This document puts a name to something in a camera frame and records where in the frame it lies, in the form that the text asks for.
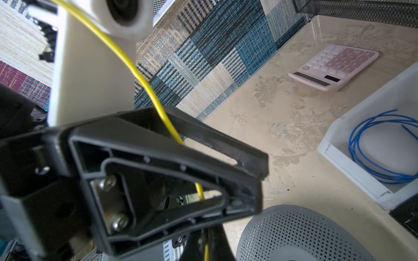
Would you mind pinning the black wire mesh shelf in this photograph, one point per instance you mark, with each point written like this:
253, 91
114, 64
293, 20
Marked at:
395, 12

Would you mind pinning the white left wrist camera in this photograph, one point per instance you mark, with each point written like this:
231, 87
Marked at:
89, 80

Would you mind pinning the black plastic bin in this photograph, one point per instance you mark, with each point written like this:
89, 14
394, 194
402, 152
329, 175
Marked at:
406, 214

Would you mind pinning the white plastic bin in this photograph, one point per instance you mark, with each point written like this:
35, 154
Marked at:
386, 148

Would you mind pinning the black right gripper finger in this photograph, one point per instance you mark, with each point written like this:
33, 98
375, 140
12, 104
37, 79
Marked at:
209, 244

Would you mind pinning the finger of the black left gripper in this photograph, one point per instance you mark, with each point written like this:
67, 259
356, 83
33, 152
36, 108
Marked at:
250, 159
143, 188

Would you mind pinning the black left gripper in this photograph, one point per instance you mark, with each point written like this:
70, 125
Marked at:
42, 198

